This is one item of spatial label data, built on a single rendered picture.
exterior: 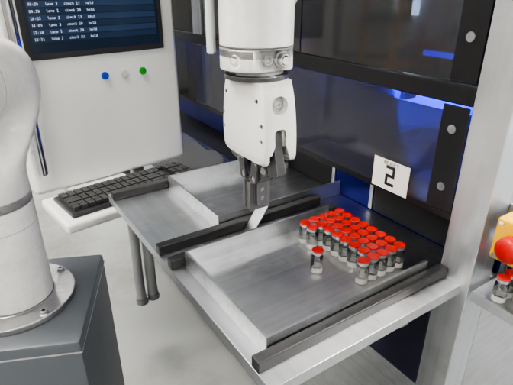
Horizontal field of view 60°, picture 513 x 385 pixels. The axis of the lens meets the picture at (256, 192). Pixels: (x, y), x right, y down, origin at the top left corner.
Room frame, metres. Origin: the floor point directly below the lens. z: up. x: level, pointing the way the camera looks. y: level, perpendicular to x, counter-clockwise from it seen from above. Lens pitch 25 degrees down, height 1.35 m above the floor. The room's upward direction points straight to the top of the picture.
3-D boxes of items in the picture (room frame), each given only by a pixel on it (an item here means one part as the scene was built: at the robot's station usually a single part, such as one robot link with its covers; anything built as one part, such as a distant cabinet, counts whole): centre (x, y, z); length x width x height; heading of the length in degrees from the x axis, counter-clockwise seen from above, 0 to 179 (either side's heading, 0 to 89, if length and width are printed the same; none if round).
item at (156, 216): (0.83, -0.03, 0.87); 0.70 x 0.48 x 0.02; 33
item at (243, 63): (0.53, 0.00, 1.27); 0.09 x 0.08 x 0.03; 33
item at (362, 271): (0.64, -0.18, 0.91); 0.02 x 0.02 x 0.05
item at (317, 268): (0.67, -0.11, 0.90); 0.02 x 0.02 x 0.04
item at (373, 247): (0.73, -0.18, 0.91); 0.18 x 0.02 x 0.05; 33
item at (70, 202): (1.19, 0.37, 0.82); 0.40 x 0.14 x 0.02; 132
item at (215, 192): (1.02, 0.01, 0.90); 0.34 x 0.26 x 0.04; 123
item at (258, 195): (0.52, -0.01, 1.12); 0.03 x 0.03 x 0.07; 33
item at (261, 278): (0.67, -0.08, 0.90); 0.34 x 0.26 x 0.04; 123
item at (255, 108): (0.53, 0.00, 1.21); 0.10 x 0.07 x 0.11; 33
